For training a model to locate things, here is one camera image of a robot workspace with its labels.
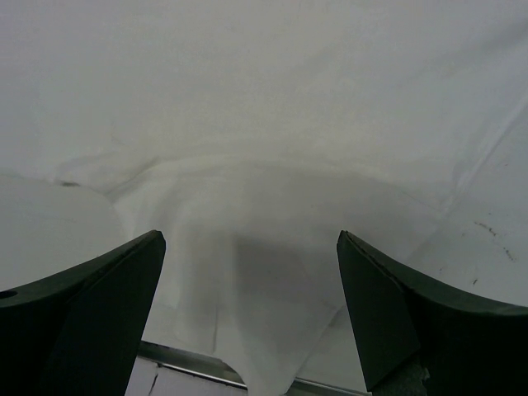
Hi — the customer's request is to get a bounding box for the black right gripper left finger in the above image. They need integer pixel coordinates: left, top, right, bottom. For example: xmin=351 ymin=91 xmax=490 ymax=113
xmin=1 ymin=230 xmax=166 ymax=395

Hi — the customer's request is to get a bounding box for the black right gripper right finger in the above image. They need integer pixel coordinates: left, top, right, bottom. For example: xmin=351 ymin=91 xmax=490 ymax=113
xmin=337 ymin=231 xmax=527 ymax=395

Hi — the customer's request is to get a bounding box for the white t-shirt black graphic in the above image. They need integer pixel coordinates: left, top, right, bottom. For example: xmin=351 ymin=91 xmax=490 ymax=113
xmin=1 ymin=1 xmax=527 ymax=395

